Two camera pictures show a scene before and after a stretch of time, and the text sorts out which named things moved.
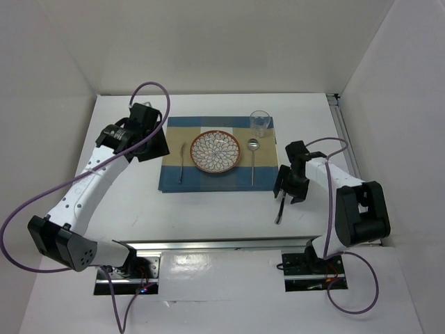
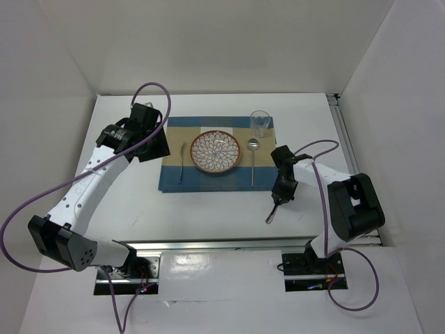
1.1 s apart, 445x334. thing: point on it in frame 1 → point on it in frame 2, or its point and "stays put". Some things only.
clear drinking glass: (259, 120) stays put
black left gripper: (160, 148) stays put
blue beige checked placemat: (256, 170) stays put
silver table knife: (279, 217) → (269, 218)
